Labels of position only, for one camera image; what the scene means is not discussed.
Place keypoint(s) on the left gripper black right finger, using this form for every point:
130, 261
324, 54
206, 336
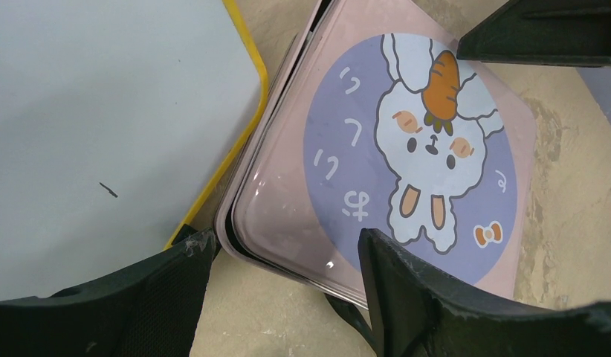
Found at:
417, 309

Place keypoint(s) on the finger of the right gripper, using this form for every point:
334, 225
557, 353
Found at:
529, 32

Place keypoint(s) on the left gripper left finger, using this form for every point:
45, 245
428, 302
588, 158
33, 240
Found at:
150, 308

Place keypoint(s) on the metal tweezers black tips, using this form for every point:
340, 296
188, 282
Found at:
353, 317

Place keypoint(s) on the silver metal box lid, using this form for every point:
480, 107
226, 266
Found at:
384, 127

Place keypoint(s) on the yellow framed whiteboard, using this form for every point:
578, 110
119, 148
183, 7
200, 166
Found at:
116, 120

